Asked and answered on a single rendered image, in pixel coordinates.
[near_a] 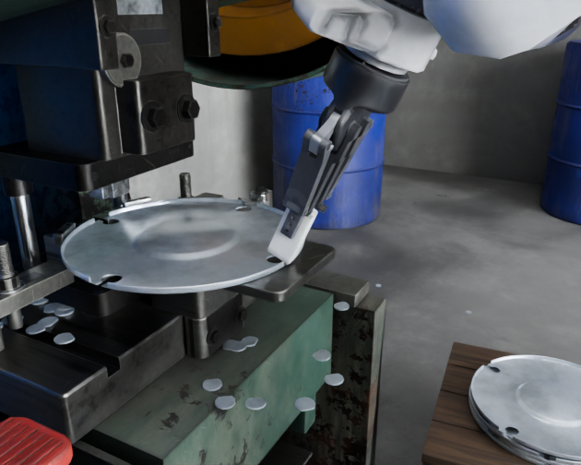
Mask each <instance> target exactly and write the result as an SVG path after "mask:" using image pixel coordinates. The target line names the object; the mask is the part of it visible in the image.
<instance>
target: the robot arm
mask: <svg viewBox="0 0 581 465"><path fill-rule="evenodd" d="M290 3H291V8H292V10H293V11H294V12H295V13H296V15H297V16H298V17H299V18H300V20H301V21H302V22H303V24H304V25H305V26H306V27H307V28H308V30H309V31H310V32H313V33H315V34H318V35H321V36H323V37H326V38H328V39H330V40H332V41H335V42H339V45H337V46H336V48H335V50H334V52H333V54H332V56H331V58H330V60H329V63H328V65H327V67H326V71H325V73H324V75H323V80H324V82H325V84H326V86H327V87H328V88H329V89H331V91H332V93H333V95H334V99H333V101H332V102H331V103H330V104H329V106H326V107H325V109H324V110H323V111H322V113H321V115H320V117H319V119H318V127H317V129H316V131H314V130H313V129H311V128H308V129H307V130H306V131H305V133H304V134H303V138H302V149H301V152H300V155H299V158H298V160H297V163H296V165H295V168H294V171H293V174H292V177H291V179H290V184H289V186H288V189H287V192H286V195H285V197H284V198H282V201H283V203H282V205H283V206H285V207H286V210H285V212H284V214H283V216H282V219H281V221H280V223H279V226H278V228H277V229H276V232H275V234H274V236H273V238H272V240H271V242H270V245H269V247H268V249H267V251H268V252H269V253H271V254H272V255H274V256H276V257H277V258H279V259H280V260H282V261H284V262H285V263H286V264H290V263H291V262H292V261H293V260H294V259H295V257H296V256H297V254H298V252H299V250H300V248H301V246H302V243H303V241H304V239H305V237H306V235H307V233H308V232H309V230H310V228H311V226H312V224H313V222H314V219H315V217H316V215H317V213H318V212H317V210H316V209H318V210H319V211H321V212H322V213H325V212H326V210H327V208H328V206H326V205H325V204H323V202H324V200H325V199H326V200H328V199H329V198H330V197H331V195H332V192H333V191H334V189H335V187H336V185H337V184H338V181H339V179H340V178H341V176H342V174H343V173H344V172H345V170H346V168H347V167H348V165H349V163H350V161H351V159H352V157H353V155H354V154H355V152H356V150H357V148H358V147H359V146H360V144H361V142H362V140H363V139H364V137H365V136H366V134H367V133H368V131H369V130H370V128H372V127H373V125H374V120H373V119H371V118H370V117H369V116H370V115H371V114H372V113H380V114H387V113H392V112H394V111H395V109H396V108H397V105H398V103H399V101H400V99H401V97H402V95H403V94H404V92H405V90H406V88H407V86H408V84H409V74H408V73H407V72H408V71H412V72H416V73H419V72H421V71H423V70H424V68H425V67H426V66H427V64H428V62H429V60H430V59H432V60H433V59H434V57H435V56H436V54H437V50H436V47H437V45H438V43H439V41H440V40H441V38H443V39H444V41H445V42H446V43H447V45H448V46H449V47H450V49H451V50H452V51H453V52H455V53H461V54H472V55H478V56H484V57H490V58H496V59H502V58H505V57H507V56H510V55H513V54H518V53H521V52H524V51H529V50H537V49H539V48H542V47H546V46H547V45H549V44H552V43H555V42H558V41H560V40H563V39H566V38H567V37H568V36H569V35H571V34H572V33H573V32H574V31H575V30H576V29H577V28H578V27H579V26H580V25H581V0H291V1H290Z"/></svg>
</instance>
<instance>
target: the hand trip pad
mask: <svg viewBox="0 0 581 465"><path fill-rule="evenodd" d="M72 457H73V450H72V446H71V442H70V439H69V438H68V437H66V436H65V435H63V434H61V433H58V432H56V431H54V430H53V429H51V428H49V427H47V426H45V425H42V424H40V423H37V422H35V421H33V420H31V419H29V418H25V417H13V418H12V417H9V418H8V419H6V420H4V421H2V422H1V423H0V465H68V464H69V463H70V462H71V459H72Z"/></svg>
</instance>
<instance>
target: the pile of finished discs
mask: <svg viewBox="0 0 581 465"><path fill-rule="evenodd" d="M468 403H469V407H470V410H471V413H472V415H473V417H474V419H475V421H476V423H477V424H478V425H479V427H480V428H481V429H482V431H483V432H484V433H485V434H486V435H487V436H488V437H490V438H491V439H492V440H493V441H494V442H496V443H497V444H498V445H500V446H501V447H503V448H504V449H506V450H508V451H509V452H511V453H513V454H515V455H516V456H518V457H520V458H521V459H525V460H527V461H529V462H532V463H535V464H537V465H549V464H551V465H581V365H579V364H574V363H570V362H567V361H564V360H560V359H556V358H551V357H546V356H539V355H511V356H505V357H501V358H497V359H494V360H491V363H490V364H488V365H487V366H486V365H485V366H484V365H483V366H481V367H480V368H479V369H478V370H477V371H476V373H475V374H474V376H473V377H472V380H471V385H470V387H469V394H468ZM547 463H548V464H547Z"/></svg>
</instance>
